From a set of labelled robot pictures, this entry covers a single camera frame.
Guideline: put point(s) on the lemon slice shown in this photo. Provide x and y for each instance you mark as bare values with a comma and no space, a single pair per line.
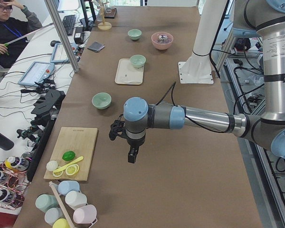
72,169
57,174

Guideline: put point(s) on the wooden mug tree stand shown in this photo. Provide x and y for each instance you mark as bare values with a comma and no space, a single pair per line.
100,18

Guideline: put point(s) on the green mug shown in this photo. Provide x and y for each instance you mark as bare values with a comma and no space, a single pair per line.
44,202

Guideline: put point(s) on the beige serving tray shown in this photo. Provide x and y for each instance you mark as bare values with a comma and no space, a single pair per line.
126,74

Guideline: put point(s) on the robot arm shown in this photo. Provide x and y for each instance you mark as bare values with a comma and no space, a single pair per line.
267,19

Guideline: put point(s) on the white mug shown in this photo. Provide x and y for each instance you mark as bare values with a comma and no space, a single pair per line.
75,199

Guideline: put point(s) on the wooden rack handle bar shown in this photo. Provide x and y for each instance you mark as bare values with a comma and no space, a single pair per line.
61,204

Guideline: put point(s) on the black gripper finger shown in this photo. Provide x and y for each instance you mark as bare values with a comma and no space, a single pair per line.
132,155

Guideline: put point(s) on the metal scoop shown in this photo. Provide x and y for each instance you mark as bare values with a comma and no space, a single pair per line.
162,38

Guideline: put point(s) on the pink bowl with ice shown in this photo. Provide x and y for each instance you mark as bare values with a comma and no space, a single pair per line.
161,46

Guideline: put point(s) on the black keyboard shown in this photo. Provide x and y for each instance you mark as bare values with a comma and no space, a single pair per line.
69,23

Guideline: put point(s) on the blue mug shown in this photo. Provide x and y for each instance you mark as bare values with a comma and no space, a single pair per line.
65,187

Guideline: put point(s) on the black power adapter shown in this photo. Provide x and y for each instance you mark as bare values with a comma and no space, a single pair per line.
79,35

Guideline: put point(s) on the black tray with glass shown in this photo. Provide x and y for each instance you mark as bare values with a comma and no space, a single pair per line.
110,13

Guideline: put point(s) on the person in black sweater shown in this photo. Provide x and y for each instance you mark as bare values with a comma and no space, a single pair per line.
12,28

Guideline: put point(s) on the yellow plastic knife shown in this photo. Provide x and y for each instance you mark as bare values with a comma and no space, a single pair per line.
72,162

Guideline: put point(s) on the green lime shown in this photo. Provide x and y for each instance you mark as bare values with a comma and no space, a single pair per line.
68,156

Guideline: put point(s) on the pink mug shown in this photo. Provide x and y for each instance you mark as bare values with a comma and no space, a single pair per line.
85,215

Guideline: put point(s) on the wooden cutting board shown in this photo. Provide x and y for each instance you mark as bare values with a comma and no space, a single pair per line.
72,143

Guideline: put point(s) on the grey folded cloth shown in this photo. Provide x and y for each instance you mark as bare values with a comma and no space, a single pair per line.
96,47

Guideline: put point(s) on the black plastic stand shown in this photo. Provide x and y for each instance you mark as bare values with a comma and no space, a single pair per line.
44,105

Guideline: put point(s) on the green bowl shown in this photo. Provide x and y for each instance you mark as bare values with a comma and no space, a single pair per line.
137,61
134,34
101,100

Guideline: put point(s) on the grey mug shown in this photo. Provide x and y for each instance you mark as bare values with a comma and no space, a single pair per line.
52,215

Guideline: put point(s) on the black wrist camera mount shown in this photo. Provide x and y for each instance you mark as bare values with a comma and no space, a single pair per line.
117,129

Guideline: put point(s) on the aluminium frame post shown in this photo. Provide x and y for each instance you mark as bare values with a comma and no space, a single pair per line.
51,7

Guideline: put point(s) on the copper wire bottle rack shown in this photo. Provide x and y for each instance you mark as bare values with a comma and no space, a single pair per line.
13,186

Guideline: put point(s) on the white garlic bun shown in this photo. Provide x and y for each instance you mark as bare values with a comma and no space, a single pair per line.
52,165

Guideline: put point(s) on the teach pendant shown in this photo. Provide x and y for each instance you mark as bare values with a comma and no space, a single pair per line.
36,73
59,55

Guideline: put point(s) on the green bowl on tray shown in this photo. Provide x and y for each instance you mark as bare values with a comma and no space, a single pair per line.
137,61

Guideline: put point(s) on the far teach pendant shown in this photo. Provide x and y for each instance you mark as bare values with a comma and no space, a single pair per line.
59,55

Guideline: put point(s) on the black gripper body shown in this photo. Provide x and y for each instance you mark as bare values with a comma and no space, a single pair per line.
134,144

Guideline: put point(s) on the near teach pendant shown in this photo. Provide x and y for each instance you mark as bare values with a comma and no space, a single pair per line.
36,73

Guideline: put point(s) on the yellow mug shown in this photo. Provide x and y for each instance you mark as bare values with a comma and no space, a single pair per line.
61,223

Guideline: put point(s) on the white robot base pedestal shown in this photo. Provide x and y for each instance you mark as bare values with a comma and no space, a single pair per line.
197,68

